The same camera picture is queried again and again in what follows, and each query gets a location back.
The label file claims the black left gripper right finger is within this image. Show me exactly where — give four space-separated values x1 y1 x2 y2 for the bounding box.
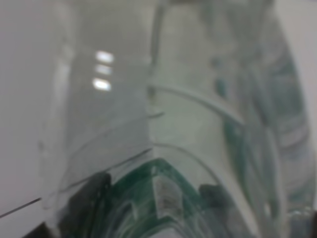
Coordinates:
311 211 317 238

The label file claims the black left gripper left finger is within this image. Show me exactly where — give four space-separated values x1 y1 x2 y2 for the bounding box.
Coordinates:
24 223 59 238

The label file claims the clear plastic bottle green label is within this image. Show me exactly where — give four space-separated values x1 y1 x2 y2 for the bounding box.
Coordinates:
40 0 317 238

